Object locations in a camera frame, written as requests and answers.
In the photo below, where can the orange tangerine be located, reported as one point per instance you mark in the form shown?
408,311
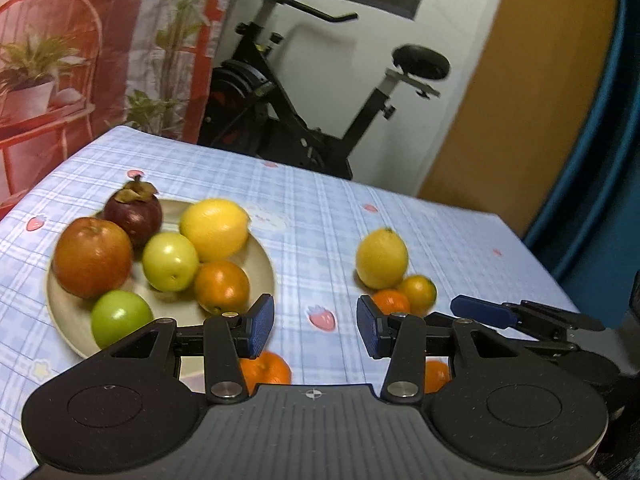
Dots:
221,285
392,302
267,370
436,376

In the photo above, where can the dark purple mangosteen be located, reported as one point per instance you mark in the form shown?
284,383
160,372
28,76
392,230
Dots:
134,217

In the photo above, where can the printed room wall backdrop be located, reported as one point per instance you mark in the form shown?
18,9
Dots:
75,20

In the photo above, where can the blue checked tablecloth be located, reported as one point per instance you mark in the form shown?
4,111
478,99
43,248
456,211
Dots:
310,195

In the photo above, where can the yellow-green round fruit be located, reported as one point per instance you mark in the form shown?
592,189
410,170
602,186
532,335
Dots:
170,262

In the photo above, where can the cream round plate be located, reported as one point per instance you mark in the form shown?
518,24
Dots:
260,265

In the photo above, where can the yellowish tangerine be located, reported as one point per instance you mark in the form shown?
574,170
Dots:
420,294

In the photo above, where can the wooden door panel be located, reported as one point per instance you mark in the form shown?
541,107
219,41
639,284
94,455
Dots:
525,110

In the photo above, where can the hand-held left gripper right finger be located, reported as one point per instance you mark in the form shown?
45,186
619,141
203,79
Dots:
369,327

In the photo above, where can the green round fruit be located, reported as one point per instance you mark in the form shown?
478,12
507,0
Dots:
120,317

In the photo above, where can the red apple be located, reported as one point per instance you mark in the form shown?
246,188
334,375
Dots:
92,257

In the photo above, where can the large yellow lemon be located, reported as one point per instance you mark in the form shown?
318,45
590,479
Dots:
215,230

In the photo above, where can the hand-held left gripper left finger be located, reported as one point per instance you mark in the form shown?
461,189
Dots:
260,327

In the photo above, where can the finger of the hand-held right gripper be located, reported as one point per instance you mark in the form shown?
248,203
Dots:
480,307
540,340

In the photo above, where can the blue curtain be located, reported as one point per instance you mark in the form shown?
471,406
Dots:
600,185

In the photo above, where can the small green-tipped lemon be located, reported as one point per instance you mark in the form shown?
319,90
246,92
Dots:
381,259

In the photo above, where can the black exercise bike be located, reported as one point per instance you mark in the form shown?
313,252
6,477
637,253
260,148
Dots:
280,125

